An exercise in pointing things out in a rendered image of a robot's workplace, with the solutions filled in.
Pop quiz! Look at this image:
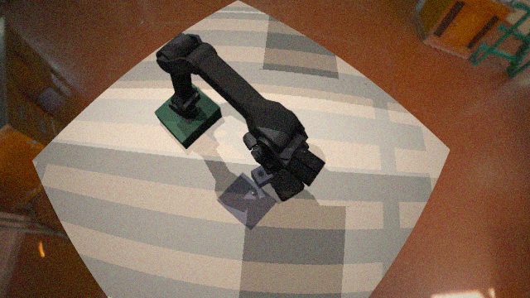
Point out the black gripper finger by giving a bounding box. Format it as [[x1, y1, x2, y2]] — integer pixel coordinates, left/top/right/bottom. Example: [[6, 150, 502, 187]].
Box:
[[251, 150, 261, 165], [268, 177, 277, 189]]

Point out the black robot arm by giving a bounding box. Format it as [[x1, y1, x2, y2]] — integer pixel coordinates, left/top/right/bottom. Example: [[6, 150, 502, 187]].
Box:
[[156, 32, 326, 187]]

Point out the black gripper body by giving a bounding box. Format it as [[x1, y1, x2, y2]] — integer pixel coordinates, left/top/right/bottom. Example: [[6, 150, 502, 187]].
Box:
[[243, 132, 305, 201]]

